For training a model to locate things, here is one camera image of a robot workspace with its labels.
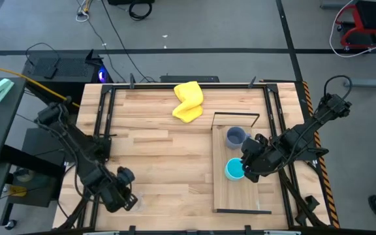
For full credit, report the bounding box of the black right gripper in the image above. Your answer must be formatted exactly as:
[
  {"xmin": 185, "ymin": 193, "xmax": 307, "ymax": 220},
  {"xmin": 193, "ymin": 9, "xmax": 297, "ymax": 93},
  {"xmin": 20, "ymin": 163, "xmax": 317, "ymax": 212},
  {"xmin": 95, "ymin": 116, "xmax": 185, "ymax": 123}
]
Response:
[{"xmin": 240, "ymin": 133, "xmax": 285, "ymax": 183}]

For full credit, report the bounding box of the yellow folded cloth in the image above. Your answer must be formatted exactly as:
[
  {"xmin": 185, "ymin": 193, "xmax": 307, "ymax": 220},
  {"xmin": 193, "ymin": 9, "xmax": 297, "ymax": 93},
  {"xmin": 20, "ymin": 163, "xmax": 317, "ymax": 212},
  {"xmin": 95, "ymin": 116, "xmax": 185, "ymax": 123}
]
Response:
[{"xmin": 172, "ymin": 80, "xmax": 204, "ymax": 124}]

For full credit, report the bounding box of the black computer tower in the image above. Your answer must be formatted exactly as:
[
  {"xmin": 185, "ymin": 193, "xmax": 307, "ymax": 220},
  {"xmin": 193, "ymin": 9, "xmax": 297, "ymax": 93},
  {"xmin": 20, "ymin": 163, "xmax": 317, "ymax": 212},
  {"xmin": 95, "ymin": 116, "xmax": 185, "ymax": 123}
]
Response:
[{"xmin": 22, "ymin": 48, "xmax": 114, "ymax": 114}]

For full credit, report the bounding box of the mint green stapler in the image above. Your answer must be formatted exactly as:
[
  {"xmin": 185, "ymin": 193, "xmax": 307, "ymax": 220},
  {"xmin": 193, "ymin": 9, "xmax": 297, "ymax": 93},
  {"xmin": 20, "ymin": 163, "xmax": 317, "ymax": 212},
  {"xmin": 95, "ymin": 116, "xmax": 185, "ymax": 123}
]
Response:
[{"xmin": 0, "ymin": 78, "xmax": 15, "ymax": 104}]

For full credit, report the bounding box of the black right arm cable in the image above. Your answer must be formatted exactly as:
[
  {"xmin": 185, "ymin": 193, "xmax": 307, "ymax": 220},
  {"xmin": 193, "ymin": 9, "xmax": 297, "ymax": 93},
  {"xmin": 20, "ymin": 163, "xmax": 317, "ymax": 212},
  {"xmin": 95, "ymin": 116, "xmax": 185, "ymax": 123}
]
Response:
[{"xmin": 323, "ymin": 74, "xmax": 354, "ymax": 102}]

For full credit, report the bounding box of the yellow hose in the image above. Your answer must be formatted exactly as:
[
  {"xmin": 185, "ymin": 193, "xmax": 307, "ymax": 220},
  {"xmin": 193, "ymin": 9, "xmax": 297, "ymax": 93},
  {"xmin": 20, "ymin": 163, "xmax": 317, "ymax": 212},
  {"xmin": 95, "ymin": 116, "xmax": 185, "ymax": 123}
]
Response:
[{"xmin": 0, "ymin": 61, "xmax": 80, "ymax": 108}]

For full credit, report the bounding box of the white cable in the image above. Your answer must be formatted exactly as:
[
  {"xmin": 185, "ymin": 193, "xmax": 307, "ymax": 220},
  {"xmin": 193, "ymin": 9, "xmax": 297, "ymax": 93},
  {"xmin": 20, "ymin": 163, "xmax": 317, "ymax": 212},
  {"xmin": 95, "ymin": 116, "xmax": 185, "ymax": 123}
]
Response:
[{"xmin": 329, "ymin": 0, "xmax": 376, "ymax": 59}]

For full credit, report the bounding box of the grey metal base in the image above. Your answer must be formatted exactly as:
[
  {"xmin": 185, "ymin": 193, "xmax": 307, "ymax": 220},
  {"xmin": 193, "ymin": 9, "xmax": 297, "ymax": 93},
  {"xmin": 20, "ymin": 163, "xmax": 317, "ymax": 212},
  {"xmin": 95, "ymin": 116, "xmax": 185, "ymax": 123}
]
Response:
[
  {"xmin": 320, "ymin": 0, "xmax": 358, "ymax": 10},
  {"xmin": 343, "ymin": 72, "xmax": 376, "ymax": 89}
]

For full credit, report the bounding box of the teal ceramic mug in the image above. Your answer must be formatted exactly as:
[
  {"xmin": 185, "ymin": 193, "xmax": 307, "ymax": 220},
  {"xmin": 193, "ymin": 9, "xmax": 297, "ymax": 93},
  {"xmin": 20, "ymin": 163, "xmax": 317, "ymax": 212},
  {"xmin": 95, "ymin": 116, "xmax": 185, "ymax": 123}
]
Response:
[{"xmin": 223, "ymin": 157, "xmax": 246, "ymax": 182}]

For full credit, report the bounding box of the black cart shelf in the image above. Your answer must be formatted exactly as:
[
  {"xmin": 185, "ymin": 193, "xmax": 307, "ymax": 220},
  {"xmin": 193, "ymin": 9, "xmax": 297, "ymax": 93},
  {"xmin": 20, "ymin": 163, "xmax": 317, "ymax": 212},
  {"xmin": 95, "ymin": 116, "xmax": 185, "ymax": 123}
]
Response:
[{"xmin": 0, "ymin": 127, "xmax": 65, "ymax": 227}]

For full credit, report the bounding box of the white plug with cables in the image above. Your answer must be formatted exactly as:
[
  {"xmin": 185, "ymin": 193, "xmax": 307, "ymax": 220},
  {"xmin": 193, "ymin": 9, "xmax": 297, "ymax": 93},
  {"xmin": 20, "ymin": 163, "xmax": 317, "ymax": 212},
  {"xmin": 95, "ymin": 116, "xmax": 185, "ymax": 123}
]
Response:
[{"xmin": 75, "ymin": 0, "xmax": 93, "ymax": 23}]

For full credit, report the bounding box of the wooden tray with black frame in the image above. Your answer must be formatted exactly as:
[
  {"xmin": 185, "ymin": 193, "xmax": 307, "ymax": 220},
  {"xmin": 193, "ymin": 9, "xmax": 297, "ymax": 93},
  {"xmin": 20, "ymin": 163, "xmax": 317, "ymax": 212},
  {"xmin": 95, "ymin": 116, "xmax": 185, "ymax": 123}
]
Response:
[{"xmin": 210, "ymin": 112, "xmax": 273, "ymax": 215}]

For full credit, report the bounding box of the grey tape roll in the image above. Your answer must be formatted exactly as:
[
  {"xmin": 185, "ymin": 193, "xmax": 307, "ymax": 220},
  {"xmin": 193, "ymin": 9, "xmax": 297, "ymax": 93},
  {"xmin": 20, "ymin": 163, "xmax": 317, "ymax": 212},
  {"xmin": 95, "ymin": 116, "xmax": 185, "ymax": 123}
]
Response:
[{"xmin": 13, "ymin": 168, "xmax": 35, "ymax": 183}]

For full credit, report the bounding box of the coiled black cable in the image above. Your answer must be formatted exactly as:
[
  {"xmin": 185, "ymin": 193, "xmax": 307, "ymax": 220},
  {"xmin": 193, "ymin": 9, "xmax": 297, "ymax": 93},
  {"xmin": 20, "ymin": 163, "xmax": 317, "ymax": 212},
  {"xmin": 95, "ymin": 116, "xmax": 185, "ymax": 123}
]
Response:
[{"xmin": 128, "ymin": 0, "xmax": 153, "ymax": 22}]

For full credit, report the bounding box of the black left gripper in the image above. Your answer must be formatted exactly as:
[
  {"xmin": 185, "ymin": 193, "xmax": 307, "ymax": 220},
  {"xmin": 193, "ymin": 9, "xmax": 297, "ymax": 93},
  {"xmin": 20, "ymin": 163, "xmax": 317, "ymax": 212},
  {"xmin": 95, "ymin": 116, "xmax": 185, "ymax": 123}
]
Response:
[{"xmin": 101, "ymin": 166, "xmax": 139, "ymax": 213}]

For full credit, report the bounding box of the thin dark cable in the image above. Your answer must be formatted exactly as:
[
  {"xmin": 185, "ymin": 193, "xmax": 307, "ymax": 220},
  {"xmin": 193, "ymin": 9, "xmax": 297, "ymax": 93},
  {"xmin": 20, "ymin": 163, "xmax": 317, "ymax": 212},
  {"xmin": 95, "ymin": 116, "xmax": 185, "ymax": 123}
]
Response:
[{"xmin": 76, "ymin": 0, "xmax": 127, "ymax": 82}]

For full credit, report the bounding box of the black aluminium table frame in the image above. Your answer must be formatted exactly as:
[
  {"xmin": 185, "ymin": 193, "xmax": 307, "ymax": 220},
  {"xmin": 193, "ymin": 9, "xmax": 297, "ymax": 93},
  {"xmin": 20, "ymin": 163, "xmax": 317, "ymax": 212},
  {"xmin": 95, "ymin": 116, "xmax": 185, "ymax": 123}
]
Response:
[{"xmin": 57, "ymin": 82, "xmax": 328, "ymax": 230}]

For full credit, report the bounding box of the red and black stool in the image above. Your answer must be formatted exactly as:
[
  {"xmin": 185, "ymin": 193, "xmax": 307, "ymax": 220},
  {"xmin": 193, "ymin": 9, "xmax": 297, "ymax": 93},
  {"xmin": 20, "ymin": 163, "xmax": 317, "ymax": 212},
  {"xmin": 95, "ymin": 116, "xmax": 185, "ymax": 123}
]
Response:
[{"xmin": 334, "ymin": 0, "xmax": 376, "ymax": 52}]

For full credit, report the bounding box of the thin black cable loop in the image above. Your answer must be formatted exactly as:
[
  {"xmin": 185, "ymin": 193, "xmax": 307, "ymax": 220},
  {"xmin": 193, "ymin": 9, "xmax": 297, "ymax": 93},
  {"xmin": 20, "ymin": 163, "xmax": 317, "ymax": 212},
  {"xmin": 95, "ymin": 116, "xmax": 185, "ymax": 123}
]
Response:
[{"xmin": 25, "ymin": 42, "xmax": 61, "ymax": 69}]

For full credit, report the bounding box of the long black cable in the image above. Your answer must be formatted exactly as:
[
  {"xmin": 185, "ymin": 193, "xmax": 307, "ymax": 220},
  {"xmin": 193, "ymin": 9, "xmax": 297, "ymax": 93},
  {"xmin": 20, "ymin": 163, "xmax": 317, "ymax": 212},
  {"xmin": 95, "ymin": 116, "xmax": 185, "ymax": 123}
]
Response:
[{"xmin": 100, "ymin": 0, "xmax": 153, "ymax": 83}]

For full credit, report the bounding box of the blue-grey ceramic mug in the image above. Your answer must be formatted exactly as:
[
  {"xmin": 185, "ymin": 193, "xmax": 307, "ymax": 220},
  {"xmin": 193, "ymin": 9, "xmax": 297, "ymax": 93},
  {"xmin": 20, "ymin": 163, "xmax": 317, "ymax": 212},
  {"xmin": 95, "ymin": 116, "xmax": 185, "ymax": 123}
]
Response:
[{"xmin": 225, "ymin": 126, "xmax": 253, "ymax": 150}]

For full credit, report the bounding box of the small black adapter box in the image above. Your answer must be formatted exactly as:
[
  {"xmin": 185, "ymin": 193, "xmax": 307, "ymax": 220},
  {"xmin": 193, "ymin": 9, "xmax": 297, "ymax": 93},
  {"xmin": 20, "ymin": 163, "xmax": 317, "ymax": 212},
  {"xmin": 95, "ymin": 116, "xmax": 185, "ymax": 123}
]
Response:
[{"xmin": 43, "ymin": 67, "xmax": 58, "ymax": 80}]

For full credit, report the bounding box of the black equipment box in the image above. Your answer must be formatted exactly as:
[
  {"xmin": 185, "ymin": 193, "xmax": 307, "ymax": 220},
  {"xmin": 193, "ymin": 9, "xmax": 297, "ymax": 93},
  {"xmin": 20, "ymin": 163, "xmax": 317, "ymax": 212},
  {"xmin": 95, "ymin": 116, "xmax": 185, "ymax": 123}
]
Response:
[{"xmin": 107, "ymin": 0, "xmax": 156, "ymax": 6}]

